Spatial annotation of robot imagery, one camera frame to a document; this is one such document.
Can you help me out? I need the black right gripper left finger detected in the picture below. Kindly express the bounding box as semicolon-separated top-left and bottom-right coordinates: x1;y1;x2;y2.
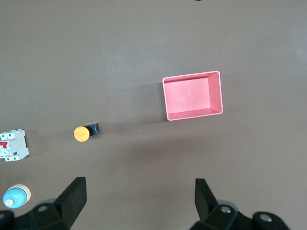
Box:
14;176;87;230

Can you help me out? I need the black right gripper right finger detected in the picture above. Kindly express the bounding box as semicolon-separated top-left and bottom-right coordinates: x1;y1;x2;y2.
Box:
189;178;291;230

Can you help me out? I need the yellow push button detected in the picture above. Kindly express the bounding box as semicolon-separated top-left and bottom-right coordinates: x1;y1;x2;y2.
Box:
73;122;100;142

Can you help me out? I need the blue round bell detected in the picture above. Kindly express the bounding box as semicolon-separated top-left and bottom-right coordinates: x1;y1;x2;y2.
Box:
2;184;32;209

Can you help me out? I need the white circuit breaker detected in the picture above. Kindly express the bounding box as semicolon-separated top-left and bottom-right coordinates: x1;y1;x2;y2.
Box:
0;129;30;162

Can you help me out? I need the pink plastic box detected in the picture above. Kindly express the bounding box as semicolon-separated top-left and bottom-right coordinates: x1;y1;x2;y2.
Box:
162;70;224;122

